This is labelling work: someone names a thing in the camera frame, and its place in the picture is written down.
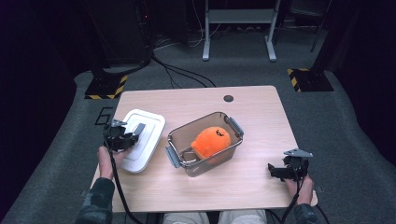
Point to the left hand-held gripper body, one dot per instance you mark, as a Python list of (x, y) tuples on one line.
[(116, 138)]

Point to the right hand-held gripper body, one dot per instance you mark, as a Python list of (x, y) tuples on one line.
[(295, 166)]

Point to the clear grey storage box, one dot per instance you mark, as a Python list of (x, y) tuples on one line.
[(186, 140)]

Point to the orange plush toy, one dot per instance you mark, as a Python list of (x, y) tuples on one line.
[(211, 143)]

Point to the person's right hand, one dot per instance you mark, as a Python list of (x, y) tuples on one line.
[(302, 189)]

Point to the person's left hand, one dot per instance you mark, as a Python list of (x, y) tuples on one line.
[(107, 163)]

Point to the black stand yellow striped base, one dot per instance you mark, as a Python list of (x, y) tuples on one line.
[(106, 85), (311, 80)]

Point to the person's legs beige trousers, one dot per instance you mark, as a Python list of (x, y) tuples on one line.
[(214, 217)]

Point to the dark cabinet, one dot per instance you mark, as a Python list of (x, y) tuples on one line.
[(121, 31)]

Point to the white metal table frame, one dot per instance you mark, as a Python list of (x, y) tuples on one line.
[(238, 18)]

